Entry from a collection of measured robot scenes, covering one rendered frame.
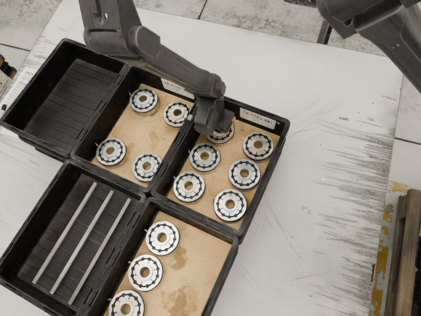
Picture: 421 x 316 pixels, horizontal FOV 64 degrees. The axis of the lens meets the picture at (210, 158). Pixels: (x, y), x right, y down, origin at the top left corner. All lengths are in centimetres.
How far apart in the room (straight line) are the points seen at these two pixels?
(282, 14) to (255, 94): 134
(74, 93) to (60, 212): 46
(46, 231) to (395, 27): 109
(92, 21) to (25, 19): 255
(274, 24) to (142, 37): 208
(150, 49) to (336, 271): 92
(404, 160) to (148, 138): 154
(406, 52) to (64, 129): 112
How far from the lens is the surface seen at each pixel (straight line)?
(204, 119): 92
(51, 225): 123
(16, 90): 172
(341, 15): 49
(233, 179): 108
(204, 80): 86
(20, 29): 309
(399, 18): 49
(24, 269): 125
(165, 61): 70
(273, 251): 120
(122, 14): 57
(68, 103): 139
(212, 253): 106
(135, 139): 122
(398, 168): 221
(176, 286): 107
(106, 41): 59
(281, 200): 124
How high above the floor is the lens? 188
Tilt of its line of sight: 67 degrees down
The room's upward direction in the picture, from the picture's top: 11 degrees counter-clockwise
